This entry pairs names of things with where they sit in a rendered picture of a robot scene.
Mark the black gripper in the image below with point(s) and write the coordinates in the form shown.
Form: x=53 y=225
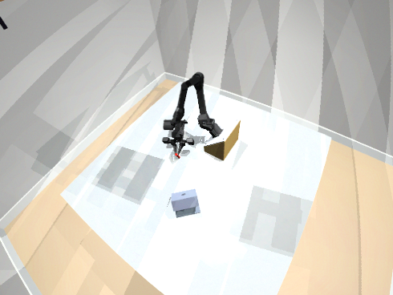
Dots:
x=179 y=140

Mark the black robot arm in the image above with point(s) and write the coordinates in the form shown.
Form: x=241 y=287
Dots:
x=204 y=121

